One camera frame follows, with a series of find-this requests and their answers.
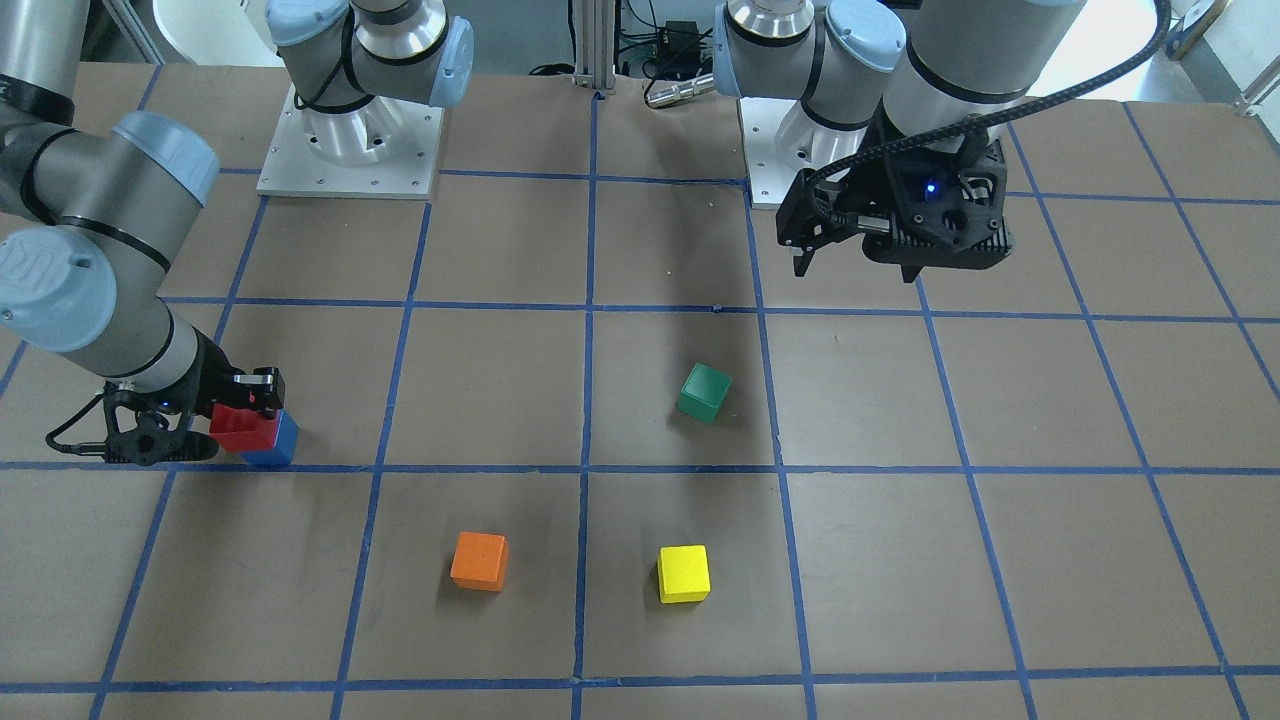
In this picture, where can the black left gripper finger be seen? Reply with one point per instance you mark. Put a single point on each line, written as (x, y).
(799, 227)
(910, 270)

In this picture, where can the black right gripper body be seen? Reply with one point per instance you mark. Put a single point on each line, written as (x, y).
(207, 379)

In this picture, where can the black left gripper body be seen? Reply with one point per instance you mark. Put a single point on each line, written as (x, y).
(872, 187)

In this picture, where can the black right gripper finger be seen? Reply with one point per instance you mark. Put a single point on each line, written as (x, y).
(261, 391)

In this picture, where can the red wooden block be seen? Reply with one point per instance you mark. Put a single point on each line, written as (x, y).
(227, 425)

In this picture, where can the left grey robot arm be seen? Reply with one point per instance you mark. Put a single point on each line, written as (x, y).
(845, 60)

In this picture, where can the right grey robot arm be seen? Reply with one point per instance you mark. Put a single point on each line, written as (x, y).
(108, 215)

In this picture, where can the blue wooden block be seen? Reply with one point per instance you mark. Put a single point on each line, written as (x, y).
(269, 442)

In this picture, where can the green wooden block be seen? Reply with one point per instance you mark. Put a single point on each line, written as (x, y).
(703, 393)

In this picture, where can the orange wooden block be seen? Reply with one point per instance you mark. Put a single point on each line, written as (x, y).
(480, 561)

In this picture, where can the yellow wooden block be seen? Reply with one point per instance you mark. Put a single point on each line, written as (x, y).
(683, 573)

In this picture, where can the brown paper table cover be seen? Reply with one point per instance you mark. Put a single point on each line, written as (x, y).
(1047, 490)

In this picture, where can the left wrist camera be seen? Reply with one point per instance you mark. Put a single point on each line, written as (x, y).
(947, 210)

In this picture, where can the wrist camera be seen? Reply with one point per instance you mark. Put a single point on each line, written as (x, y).
(947, 210)
(150, 435)

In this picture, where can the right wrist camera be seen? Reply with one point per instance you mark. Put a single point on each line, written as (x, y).
(150, 435)

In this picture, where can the aluminium frame post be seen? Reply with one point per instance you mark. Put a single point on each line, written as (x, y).
(595, 43)

